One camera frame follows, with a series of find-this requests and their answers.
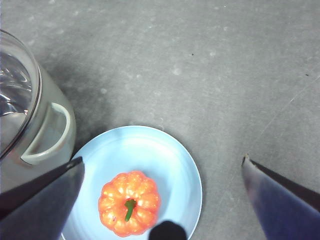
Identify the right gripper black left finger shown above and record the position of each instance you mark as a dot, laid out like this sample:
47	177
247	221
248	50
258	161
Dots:
42	207

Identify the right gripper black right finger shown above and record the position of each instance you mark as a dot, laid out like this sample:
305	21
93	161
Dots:
282	207

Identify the orange toy pumpkin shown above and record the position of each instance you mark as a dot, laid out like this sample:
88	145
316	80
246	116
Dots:
145	197

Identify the glass lid with green knob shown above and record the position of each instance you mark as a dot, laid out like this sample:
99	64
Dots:
15	82

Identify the blue round plate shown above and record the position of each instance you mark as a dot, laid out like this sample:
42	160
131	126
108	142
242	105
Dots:
140	150

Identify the pale green electric steamer pot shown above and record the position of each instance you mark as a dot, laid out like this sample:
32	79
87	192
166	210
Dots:
48	85

